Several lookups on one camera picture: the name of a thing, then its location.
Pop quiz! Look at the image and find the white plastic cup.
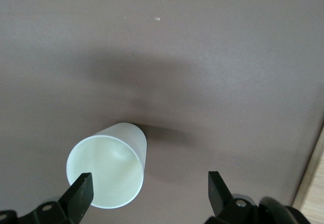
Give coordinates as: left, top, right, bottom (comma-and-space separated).
66, 121, 149, 209

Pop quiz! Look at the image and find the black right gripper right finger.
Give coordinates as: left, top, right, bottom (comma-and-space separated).
204, 170, 264, 224

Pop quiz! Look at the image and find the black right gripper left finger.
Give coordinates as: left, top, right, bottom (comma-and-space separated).
19, 172, 94, 224

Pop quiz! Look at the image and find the brown table cover sheet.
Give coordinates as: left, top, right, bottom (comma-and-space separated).
0, 0, 324, 224

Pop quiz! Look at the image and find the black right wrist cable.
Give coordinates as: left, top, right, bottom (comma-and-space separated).
258, 195, 311, 224

